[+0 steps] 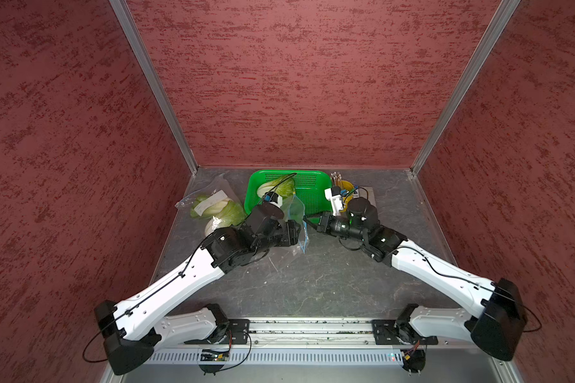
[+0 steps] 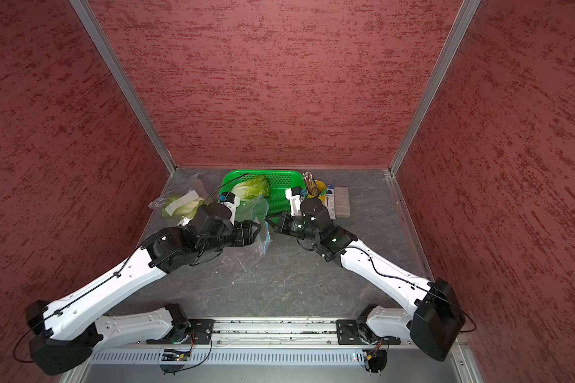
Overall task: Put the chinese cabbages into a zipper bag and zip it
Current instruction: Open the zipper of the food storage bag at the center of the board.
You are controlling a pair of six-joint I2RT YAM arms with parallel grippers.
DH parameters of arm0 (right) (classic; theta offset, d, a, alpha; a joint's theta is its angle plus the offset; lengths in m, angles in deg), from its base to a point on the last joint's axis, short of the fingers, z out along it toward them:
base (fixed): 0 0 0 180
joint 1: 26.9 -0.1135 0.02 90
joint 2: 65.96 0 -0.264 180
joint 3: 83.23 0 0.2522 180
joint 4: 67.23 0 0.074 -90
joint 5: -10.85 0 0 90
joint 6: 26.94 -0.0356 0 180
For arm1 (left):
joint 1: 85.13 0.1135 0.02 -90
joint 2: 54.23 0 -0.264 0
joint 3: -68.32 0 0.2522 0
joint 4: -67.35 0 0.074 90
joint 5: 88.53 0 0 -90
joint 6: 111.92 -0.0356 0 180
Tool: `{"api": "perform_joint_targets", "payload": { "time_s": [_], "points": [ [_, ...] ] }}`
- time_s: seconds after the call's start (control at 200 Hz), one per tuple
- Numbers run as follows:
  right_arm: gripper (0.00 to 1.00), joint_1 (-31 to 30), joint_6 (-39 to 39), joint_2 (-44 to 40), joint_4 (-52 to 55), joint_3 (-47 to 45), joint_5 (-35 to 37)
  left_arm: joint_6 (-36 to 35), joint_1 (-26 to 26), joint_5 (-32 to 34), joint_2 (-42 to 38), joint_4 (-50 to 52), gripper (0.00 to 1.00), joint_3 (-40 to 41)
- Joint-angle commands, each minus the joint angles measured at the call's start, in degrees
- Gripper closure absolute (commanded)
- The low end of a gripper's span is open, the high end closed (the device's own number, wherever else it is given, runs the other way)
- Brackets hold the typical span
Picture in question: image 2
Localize yellow pencil cup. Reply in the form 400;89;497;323
307;180;327;204

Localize aluminium front rail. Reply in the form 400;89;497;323
83;315;468;349

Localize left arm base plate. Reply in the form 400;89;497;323
145;319;215;346

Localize chinese cabbage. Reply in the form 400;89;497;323
161;192;204;220
231;175;271;201

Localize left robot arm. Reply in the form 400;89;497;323
26;203;261;376

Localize green plastic basket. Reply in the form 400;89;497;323
220;169;305;214

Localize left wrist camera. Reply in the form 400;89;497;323
219;191;241;223

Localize clear zipper bag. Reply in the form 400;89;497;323
234;196;272;271
148;174;209;226

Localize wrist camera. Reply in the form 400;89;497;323
219;191;241;223
285;186;303;216

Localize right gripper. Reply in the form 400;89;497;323
265;210;320;241

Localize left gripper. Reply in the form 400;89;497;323
198;220;261;256

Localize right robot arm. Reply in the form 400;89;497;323
265;199;466;362

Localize chinese cabbage back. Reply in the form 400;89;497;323
231;175;271;201

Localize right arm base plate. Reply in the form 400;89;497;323
335;319;401;346

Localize white blue small box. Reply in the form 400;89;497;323
324;184;336;220

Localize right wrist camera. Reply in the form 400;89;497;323
285;186;303;216

